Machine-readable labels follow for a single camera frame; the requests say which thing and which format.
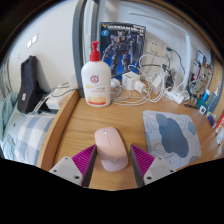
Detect blue spray bottle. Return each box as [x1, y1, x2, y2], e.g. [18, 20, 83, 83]
[207, 84, 221, 114]

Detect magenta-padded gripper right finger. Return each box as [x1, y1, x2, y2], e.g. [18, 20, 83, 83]
[129, 143, 176, 189]

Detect tan robot model kit box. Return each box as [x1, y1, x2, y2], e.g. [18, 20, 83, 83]
[188, 49, 214, 99]

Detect white wall light switches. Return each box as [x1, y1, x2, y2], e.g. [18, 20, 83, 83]
[26, 32, 40, 49]

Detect black bag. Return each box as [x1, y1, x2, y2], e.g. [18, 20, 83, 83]
[16, 55, 44, 115]

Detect grey blue-print mouse pad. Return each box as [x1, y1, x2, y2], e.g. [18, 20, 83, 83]
[142, 110, 203, 171]

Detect white charger cable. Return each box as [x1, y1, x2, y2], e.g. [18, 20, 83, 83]
[111, 53, 168, 107]

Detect teal blanket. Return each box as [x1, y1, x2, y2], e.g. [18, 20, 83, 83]
[0, 92, 19, 141]

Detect white red-capped lotion pump bottle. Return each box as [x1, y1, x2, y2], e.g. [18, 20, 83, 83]
[80, 40, 112, 108]

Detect blue robot model kit box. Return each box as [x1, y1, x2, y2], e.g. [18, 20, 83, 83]
[99, 21, 147, 81]

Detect white multi-port charger block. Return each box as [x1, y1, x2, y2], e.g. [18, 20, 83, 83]
[121, 70, 141, 91]

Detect blue white checked bedding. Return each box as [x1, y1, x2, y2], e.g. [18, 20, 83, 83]
[3, 111, 56, 166]

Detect white power strip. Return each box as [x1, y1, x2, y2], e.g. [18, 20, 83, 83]
[164, 89, 185, 105]

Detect pink computer mouse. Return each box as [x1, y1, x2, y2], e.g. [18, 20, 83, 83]
[94, 126, 129, 173]

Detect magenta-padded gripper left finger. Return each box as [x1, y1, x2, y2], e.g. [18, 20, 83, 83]
[49, 144, 98, 188]

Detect white wall socket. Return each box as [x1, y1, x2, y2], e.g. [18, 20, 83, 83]
[145, 39, 164, 58]

